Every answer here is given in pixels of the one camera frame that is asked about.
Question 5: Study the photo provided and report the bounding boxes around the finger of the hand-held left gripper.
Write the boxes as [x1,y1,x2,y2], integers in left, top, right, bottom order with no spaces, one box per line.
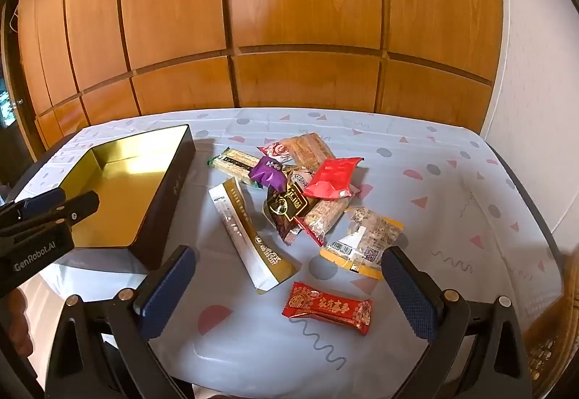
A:
[0,187,68,219]
[0,191,100,241]

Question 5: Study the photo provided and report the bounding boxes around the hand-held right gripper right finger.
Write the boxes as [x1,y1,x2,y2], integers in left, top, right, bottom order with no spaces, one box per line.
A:
[381,246,534,399]

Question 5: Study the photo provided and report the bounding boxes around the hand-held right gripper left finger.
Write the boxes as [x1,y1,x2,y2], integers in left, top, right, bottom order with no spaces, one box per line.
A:
[45,245,197,399]

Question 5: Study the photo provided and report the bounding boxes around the yellow clear walnut packet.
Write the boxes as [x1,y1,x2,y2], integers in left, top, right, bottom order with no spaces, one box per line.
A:
[320,206,405,281]

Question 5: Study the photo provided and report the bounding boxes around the red ornate candy bar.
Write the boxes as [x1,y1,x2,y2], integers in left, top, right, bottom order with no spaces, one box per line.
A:
[281,281,374,336]

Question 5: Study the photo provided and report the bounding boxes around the long white gold packet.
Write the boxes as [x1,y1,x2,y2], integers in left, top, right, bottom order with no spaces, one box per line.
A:
[209,177,303,295]

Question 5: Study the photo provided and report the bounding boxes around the black tin box gold inside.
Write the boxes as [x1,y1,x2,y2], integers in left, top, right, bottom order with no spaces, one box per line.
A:
[56,124,196,271]

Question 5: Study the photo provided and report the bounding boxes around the oat bar packet red ends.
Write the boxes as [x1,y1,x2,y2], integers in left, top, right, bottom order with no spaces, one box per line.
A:
[296,184,360,246]

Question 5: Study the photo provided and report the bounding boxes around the plain red snack packet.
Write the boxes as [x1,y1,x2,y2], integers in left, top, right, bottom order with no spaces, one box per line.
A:
[302,156,365,200]

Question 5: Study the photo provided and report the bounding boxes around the green cracker packet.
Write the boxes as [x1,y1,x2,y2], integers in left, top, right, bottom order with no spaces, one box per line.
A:
[207,147,272,189]

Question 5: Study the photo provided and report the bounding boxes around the purple candy packet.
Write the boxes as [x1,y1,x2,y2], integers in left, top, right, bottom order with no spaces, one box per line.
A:
[250,156,290,192]

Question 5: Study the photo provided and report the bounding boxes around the clear golden pastry packet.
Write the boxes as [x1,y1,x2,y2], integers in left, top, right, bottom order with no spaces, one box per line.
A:
[283,133,335,169]

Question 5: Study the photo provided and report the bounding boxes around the pale patterned tablecloth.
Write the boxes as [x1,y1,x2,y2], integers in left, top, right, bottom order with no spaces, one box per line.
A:
[0,107,566,399]

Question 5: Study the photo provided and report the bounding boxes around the wicker chair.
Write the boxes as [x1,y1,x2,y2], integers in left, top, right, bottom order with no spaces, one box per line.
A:
[522,245,579,399]

